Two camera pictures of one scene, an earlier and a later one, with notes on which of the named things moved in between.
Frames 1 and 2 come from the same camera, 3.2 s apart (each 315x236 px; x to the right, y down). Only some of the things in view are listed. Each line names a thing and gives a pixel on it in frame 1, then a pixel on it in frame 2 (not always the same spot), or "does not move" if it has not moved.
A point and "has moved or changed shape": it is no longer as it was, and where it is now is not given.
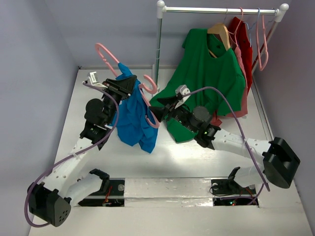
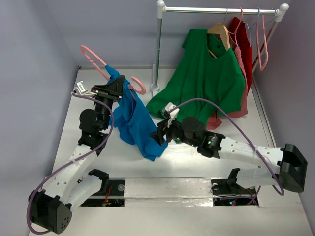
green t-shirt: (214, 77) does not move
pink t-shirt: (215, 118) does not move
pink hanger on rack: (262, 68) does not move
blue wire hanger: (249, 28) does not move
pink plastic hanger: (143, 89) -> (103, 73)
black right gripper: (169, 108) -> (166, 130)
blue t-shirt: (130, 121) has moved or changed shape
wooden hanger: (221, 29) does not move
